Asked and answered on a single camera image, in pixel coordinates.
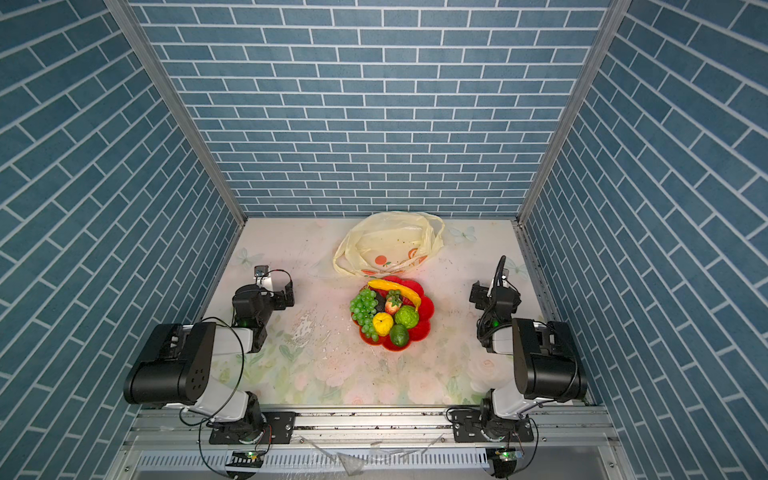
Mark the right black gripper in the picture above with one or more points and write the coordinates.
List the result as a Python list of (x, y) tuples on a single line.
[(481, 293)]

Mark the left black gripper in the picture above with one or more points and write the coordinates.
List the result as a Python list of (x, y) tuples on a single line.
[(280, 304)]

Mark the yellow banana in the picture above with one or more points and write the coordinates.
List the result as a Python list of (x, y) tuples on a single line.
[(385, 285)]

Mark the red flower-shaped plate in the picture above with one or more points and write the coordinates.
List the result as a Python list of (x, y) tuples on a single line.
[(426, 311)]

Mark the light green pear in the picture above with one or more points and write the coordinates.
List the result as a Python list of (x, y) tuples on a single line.
[(407, 316)]

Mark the red strawberry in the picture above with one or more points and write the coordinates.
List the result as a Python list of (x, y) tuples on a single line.
[(393, 302)]

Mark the green grape bunch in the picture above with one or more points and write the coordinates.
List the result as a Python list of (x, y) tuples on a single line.
[(363, 308)]

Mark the dark green lime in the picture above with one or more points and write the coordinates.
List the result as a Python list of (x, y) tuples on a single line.
[(399, 336)]

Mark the cream printed plastic bag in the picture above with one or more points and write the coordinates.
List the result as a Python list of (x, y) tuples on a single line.
[(389, 243)]

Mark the yellow lemon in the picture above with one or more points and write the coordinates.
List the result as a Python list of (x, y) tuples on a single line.
[(383, 324)]

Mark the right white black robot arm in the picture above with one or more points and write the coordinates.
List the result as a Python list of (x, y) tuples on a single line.
[(546, 365)]

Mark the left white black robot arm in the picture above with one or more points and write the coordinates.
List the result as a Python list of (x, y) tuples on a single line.
[(174, 366)]

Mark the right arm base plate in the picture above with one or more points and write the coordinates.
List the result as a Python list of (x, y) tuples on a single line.
[(470, 425)]

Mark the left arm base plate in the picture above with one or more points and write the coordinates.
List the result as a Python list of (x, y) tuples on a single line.
[(263, 428)]

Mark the aluminium front rail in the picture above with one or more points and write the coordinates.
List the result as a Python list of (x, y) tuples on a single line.
[(418, 426)]

